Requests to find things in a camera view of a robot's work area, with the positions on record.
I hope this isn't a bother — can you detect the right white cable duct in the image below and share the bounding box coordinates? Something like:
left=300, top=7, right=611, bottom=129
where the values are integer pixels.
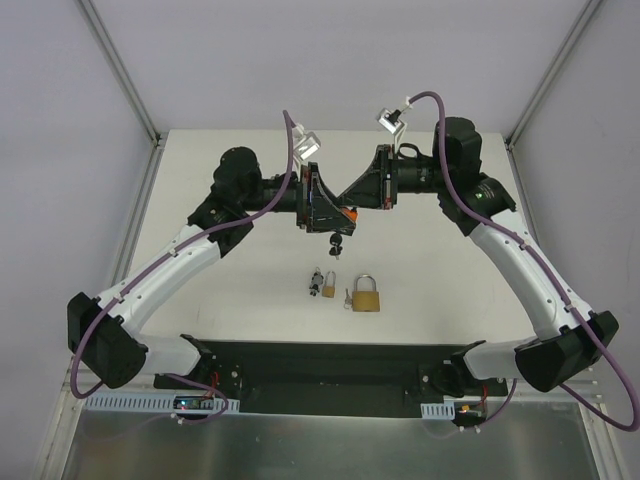
left=420, top=401, right=456, bottom=421

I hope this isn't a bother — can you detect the left white cable duct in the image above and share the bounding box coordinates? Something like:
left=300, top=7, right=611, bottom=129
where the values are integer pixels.
left=84, top=393, right=240, bottom=415

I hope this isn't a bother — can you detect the right aluminium frame post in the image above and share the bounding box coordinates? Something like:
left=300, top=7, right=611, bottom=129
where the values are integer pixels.
left=505, top=0, right=607, bottom=152

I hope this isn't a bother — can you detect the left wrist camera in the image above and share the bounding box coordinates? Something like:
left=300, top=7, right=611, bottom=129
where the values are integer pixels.
left=292, top=124, right=321, bottom=173

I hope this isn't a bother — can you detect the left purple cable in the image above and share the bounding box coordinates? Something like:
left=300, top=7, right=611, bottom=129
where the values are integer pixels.
left=71, top=109, right=301, bottom=442

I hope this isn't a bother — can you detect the white cable duct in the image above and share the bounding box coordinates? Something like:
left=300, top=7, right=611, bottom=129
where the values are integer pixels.
left=84, top=393, right=240, bottom=415
left=420, top=401, right=456, bottom=421

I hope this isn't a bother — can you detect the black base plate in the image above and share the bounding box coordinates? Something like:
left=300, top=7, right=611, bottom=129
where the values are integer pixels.
left=152, top=335, right=519, bottom=416

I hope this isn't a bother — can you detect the aluminium frame post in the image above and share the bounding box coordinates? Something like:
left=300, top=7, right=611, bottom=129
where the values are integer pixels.
left=505, top=0, right=607, bottom=152
left=74, top=0, right=162, bottom=147

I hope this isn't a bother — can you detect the left aluminium frame post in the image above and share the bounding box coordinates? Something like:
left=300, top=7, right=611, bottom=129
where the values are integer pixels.
left=74, top=0, right=162, bottom=147

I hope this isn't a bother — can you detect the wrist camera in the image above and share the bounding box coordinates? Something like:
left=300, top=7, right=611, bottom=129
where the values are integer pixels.
left=292, top=124, right=321, bottom=173
left=376, top=101, right=412, bottom=152

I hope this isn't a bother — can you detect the large brass padlock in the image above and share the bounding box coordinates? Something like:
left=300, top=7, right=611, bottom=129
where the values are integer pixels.
left=352, top=274, right=381, bottom=313

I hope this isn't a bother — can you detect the key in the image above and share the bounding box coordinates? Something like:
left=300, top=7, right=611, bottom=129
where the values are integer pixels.
left=344, top=288, right=352, bottom=310

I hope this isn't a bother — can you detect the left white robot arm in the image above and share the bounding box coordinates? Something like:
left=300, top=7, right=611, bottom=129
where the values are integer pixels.
left=67, top=147, right=357, bottom=389

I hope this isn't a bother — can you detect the purple cable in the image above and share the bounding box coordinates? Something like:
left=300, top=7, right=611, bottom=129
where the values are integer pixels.
left=399, top=91, right=640, bottom=441
left=71, top=109, right=301, bottom=442

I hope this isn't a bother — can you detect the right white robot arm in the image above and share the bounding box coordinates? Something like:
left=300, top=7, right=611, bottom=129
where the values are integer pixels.
left=338, top=117, right=619, bottom=395

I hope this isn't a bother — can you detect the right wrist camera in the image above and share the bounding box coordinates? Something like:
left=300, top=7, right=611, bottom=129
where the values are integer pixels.
left=376, top=101, right=412, bottom=152

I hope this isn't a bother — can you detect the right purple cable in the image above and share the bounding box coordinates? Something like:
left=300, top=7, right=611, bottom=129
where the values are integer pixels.
left=399, top=91, right=640, bottom=441

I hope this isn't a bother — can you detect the small brass padlock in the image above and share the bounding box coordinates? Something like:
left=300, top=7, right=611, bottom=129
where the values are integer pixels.
left=321, top=270, right=336, bottom=298

